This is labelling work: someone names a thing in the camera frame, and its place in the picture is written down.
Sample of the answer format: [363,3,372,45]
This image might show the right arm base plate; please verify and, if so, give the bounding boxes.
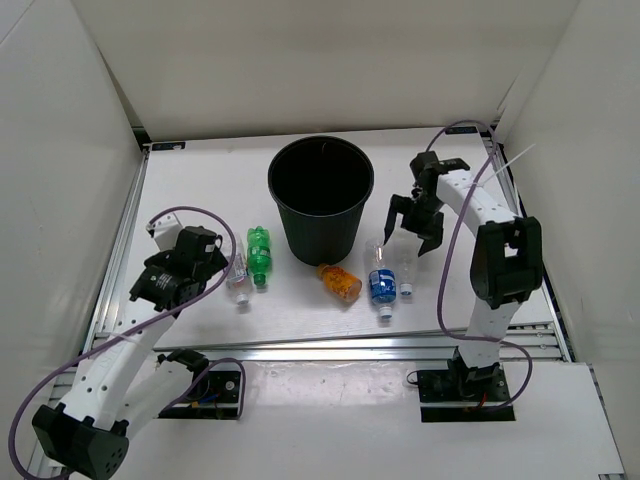
[406,360,516,423]

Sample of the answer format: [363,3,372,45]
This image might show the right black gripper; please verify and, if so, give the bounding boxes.
[385,194,445,256]

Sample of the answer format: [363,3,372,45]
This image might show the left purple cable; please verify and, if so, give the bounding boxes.
[8,205,246,479]

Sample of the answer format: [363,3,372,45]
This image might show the clear plastic bottle white cap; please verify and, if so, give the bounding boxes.
[394,233,417,297]

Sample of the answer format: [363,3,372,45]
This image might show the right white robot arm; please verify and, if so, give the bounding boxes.
[384,151,543,403]

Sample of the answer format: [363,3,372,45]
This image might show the clear bottle blue label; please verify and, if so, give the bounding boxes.
[364,238,397,322]

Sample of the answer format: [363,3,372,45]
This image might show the white cable tie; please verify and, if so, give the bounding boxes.
[472,143,536,188]

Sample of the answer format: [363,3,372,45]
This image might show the orange plastic bottle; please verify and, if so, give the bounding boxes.
[316,264,362,303]

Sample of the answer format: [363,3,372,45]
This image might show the clear bottle red label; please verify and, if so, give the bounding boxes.
[224,237,252,307]

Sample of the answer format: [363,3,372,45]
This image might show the aluminium frame rail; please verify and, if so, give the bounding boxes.
[27,127,626,480]

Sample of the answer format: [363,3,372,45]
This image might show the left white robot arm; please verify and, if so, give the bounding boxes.
[32,226,228,479]

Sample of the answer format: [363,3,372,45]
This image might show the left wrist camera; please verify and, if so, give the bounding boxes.
[146,213,183,251]

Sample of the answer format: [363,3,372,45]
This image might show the black plastic bin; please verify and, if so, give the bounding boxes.
[267,135,374,266]

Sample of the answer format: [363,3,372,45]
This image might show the green plastic bottle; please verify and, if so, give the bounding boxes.
[247,226,272,288]

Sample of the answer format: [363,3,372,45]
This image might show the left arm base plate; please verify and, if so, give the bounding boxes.
[159,358,247,420]

